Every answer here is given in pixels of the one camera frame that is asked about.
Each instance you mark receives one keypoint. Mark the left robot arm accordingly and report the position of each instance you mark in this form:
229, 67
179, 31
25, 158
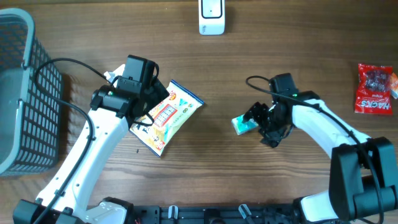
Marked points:
114, 108

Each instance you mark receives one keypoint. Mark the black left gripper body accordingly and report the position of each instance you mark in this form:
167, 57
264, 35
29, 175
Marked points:
153, 94

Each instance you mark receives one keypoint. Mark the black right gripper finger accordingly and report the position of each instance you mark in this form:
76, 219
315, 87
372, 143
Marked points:
257, 112
271, 138

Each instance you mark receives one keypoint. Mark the teal tissue pack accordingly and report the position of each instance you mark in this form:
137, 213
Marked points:
241, 126

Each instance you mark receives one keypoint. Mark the red snack packet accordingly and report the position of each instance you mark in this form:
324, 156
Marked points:
373, 94

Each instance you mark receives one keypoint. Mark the grey plastic shopping basket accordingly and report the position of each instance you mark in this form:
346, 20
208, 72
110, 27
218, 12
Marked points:
30, 121

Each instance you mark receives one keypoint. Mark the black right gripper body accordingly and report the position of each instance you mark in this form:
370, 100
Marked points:
275, 122

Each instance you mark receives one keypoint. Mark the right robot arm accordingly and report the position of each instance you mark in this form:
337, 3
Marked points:
363, 170

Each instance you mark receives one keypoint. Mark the cream snack bag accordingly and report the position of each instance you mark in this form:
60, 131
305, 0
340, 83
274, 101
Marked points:
166, 118

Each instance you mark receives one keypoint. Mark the orange small box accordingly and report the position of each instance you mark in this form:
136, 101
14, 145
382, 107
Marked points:
394, 86

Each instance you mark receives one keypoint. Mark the white barcode scanner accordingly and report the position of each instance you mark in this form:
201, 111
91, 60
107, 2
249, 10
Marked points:
211, 17

